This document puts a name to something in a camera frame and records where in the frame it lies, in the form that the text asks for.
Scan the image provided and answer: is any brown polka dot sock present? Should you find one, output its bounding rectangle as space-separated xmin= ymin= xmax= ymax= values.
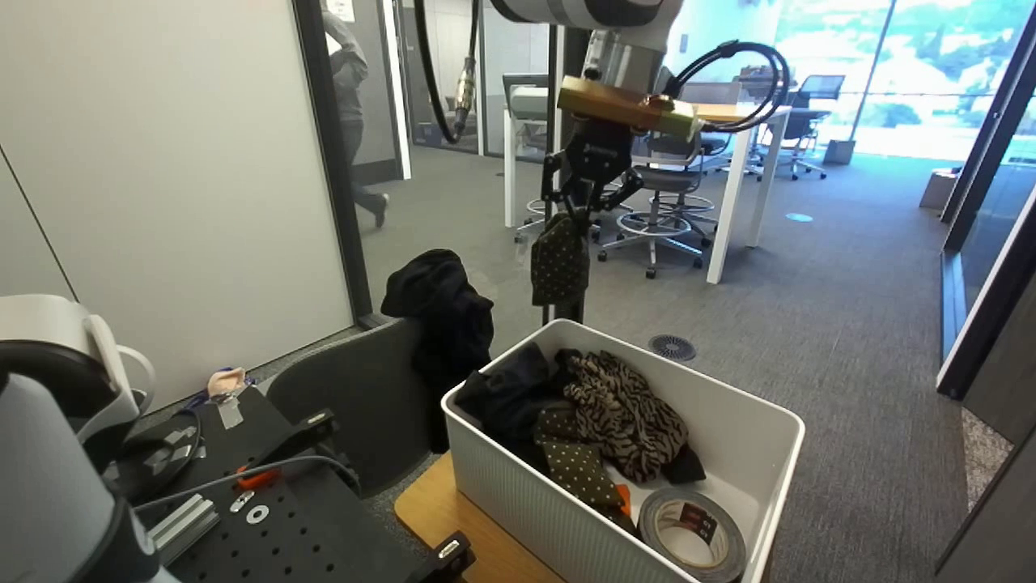
xmin=527 ymin=212 xmax=592 ymax=312
xmin=536 ymin=434 xmax=640 ymax=532

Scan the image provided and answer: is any grey cable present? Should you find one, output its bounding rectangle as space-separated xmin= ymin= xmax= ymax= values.
xmin=133 ymin=449 xmax=365 ymax=516

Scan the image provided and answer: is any black computer monitor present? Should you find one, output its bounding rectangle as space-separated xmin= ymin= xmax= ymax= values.
xmin=799 ymin=72 xmax=850 ymax=108

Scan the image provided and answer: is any small beige bin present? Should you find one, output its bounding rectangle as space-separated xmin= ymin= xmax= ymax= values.
xmin=915 ymin=165 xmax=964 ymax=213

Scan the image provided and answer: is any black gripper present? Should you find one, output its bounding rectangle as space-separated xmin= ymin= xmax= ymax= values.
xmin=536 ymin=116 xmax=651 ymax=237

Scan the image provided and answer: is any person in grey clothes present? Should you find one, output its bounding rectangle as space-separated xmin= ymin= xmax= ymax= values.
xmin=322 ymin=7 xmax=394 ymax=234

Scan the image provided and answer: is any silver aluminium bracket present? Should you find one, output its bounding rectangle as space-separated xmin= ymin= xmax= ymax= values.
xmin=143 ymin=490 xmax=220 ymax=557

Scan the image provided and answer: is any black garment in box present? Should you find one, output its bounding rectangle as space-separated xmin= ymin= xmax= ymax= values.
xmin=453 ymin=342 xmax=562 ymax=468

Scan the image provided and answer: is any round floor outlet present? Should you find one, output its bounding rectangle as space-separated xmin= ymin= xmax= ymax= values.
xmin=649 ymin=333 xmax=699 ymax=364

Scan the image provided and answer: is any grey office chair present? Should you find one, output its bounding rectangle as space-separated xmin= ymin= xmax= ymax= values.
xmin=748 ymin=65 xmax=850 ymax=186
xmin=597 ymin=125 xmax=720 ymax=281

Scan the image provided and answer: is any black door frame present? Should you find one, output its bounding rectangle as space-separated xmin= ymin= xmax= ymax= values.
xmin=291 ymin=0 xmax=383 ymax=332

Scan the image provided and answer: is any black perforated mounting board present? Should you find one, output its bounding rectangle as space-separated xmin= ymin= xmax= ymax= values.
xmin=110 ymin=381 xmax=479 ymax=583

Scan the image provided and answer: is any leopard print cloth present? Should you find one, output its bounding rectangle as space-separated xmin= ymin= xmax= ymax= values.
xmin=534 ymin=348 xmax=692 ymax=485

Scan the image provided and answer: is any crumpled white tape piece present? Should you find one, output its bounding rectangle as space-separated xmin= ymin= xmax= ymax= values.
xmin=201 ymin=364 xmax=252 ymax=434

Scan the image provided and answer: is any wooden office table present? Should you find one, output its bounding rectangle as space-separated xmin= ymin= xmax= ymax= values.
xmin=497 ymin=72 xmax=793 ymax=288

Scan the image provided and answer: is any black device with white stickers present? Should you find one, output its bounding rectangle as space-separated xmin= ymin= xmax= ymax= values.
xmin=110 ymin=418 xmax=210 ymax=493

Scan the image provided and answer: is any grey duct tape roll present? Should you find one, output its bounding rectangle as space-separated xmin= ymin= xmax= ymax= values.
xmin=638 ymin=485 xmax=752 ymax=583

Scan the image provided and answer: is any white plastic storage box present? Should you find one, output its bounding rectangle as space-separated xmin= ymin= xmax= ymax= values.
xmin=437 ymin=316 xmax=810 ymax=583

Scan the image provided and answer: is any wood-coloured wrist camera box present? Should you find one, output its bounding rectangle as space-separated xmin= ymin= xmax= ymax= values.
xmin=556 ymin=72 xmax=755 ymax=138

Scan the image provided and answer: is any black garment on chair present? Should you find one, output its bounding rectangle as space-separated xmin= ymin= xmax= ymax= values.
xmin=380 ymin=246 xmax=496 ymax=454

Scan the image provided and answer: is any black camera cable loop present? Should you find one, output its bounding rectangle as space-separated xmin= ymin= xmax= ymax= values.
xmin=659 ymin=38 xmax=793 ymax=137

